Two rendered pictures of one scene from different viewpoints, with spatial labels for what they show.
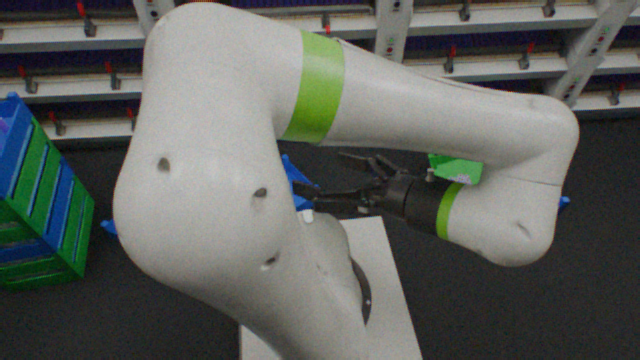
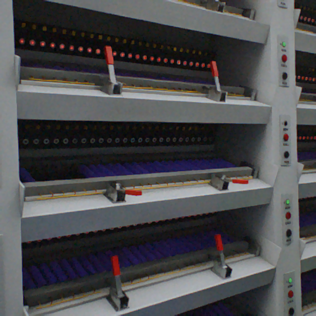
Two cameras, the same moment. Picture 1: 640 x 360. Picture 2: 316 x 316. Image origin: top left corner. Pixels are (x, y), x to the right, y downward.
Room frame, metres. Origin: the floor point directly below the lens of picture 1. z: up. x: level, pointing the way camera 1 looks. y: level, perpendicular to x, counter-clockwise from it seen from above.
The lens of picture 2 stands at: (0.46, 0.57, 0.58)
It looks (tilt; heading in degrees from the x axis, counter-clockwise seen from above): 1 degrees down; 328
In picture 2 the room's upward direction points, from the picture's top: 2 degrees counter-clockwise
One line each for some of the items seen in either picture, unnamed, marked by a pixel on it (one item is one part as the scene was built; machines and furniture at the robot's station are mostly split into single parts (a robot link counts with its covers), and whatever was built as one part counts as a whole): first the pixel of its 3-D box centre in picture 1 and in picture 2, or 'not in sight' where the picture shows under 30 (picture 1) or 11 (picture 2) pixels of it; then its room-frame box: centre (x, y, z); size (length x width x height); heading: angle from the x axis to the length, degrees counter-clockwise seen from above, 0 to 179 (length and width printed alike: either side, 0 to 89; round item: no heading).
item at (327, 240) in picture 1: (312, 267); not in sight; (0.35, 0.01, 0.48); 0.16 x 0.13 x 0.19; 8
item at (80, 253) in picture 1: (50, 237); not in sight; (0.68, 0.84, 0.04); 0.30 x 0.20 x 0.08; 13
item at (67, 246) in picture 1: (36, 223); not in sight; (0.68, 0.84, 0.12); 0.30 x 0.20 x 0.08; 13
